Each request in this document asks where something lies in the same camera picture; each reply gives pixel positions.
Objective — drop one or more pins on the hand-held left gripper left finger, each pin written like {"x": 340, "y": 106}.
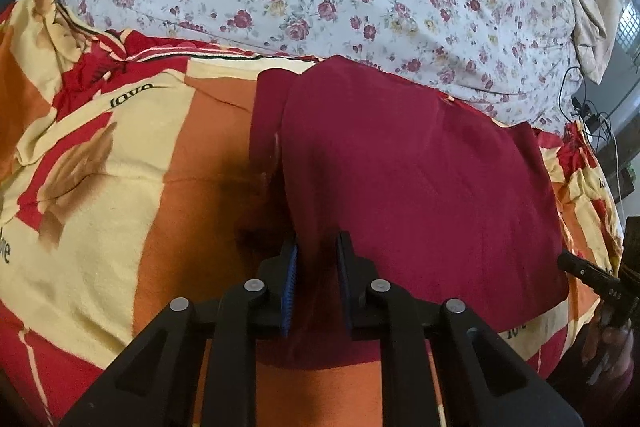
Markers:
{"x": 289, "y": 287}

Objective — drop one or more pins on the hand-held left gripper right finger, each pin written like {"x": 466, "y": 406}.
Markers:
{"x": 344, "y": 277}

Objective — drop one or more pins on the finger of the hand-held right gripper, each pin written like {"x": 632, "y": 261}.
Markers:
{"x": 587, "y": 271}

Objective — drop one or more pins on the maroon fleece garment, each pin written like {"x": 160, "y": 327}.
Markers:
{"x": 420, "y": 187}

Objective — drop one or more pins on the person's right hand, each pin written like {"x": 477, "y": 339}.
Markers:
{"x": 611, "y": 344}

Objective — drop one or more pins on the dark wooden furniture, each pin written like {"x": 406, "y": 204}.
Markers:
{"x": 612, "y": 157}

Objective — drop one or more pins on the orange yellow red printed blanket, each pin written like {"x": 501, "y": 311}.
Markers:
{"x": 150, "y": 187}

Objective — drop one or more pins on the barred window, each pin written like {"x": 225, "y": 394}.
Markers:
{"x": 631, "y": 37}

